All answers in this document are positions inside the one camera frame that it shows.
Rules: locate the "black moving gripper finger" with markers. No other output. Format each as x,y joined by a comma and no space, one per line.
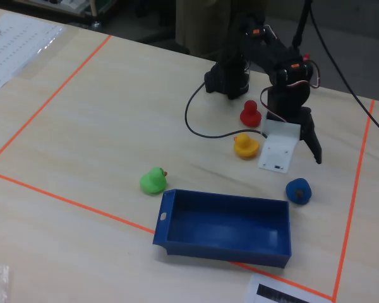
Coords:
312,139

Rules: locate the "blue plastic box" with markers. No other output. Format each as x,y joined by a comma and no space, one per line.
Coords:
224,228

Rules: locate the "green rubber duck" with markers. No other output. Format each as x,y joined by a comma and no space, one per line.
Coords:
153,181

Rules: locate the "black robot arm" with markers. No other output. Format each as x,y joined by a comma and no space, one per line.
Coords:
271,50

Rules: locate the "white paper with barcode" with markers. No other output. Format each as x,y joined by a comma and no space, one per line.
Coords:
271,290

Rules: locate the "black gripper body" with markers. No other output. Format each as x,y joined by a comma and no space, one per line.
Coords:
304,121

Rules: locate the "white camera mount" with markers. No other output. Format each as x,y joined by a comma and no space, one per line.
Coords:
278,148

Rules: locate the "yellow rubber duck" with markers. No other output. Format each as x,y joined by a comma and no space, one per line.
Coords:
245,146

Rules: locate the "red clamp knob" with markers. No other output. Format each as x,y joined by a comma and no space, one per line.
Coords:
305,57

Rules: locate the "white printed table sheet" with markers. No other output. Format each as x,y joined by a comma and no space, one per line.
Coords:
15,50

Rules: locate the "blue rubber duck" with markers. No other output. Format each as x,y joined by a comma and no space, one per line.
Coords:
298,191

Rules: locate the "orange tape strip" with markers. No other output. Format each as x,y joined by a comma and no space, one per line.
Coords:
82,206
50,98
355,189

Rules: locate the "red rubber duck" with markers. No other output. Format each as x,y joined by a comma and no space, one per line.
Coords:
250,114

